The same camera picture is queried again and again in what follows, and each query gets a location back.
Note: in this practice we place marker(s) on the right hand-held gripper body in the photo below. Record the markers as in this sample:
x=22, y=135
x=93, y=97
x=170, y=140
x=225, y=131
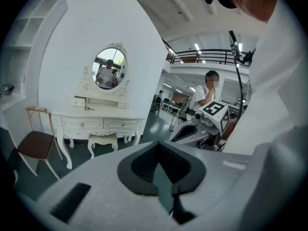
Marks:
x=214, y=109

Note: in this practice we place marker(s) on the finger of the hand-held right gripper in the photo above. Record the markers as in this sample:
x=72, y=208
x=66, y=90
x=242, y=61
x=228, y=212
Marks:
x=190, y=123
x=195, y=138

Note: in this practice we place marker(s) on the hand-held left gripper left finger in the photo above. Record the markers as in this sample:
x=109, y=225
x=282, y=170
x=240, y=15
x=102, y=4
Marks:
x=108, y=177

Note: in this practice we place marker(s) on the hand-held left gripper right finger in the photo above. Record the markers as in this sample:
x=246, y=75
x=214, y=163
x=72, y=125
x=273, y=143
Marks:
x=216, y=172

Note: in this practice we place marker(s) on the white dressing table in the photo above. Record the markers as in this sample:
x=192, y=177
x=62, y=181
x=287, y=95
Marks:
x=106, y=113

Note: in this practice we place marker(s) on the small dark object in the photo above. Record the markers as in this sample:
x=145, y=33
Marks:
x=88, y=108

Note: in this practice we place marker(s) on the person's right forearm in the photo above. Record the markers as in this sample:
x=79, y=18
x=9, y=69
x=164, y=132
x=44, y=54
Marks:
x=228, y=130

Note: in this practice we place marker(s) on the white ornate drawer with knob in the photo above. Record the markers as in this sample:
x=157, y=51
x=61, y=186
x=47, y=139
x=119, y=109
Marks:
x=81, y=123
x=121, y=124

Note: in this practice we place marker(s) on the white ornate stool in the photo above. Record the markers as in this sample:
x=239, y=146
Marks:
x=102, y=138

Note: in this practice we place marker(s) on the black mezzanine railing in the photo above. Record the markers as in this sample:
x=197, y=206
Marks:
x=204, y=55

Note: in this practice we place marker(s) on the person's white shirt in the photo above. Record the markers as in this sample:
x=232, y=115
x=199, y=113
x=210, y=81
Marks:
x=276, y=93

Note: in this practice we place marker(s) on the long ceiling light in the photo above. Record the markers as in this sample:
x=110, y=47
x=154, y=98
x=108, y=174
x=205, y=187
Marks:
x=171, y=51
x=196, y=47

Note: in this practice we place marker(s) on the small black screen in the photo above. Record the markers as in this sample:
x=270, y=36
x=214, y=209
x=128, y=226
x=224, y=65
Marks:
x=234, y=42

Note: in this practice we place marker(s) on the brown seat wooden chair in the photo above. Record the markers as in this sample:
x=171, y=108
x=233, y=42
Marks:
x=36, y=144

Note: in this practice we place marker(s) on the white side table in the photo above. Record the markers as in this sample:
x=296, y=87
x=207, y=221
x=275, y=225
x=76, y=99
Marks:
x=13, y=105

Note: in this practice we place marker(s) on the spare black gripper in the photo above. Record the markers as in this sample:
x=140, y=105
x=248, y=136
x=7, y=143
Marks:
x=7, y=89

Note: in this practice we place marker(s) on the oval mirror with ornate frame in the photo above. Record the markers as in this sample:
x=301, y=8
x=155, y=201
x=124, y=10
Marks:
x=109, y=67

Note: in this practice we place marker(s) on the white wall shelf unit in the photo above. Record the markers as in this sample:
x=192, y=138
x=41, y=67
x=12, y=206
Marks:
x=36, y=20

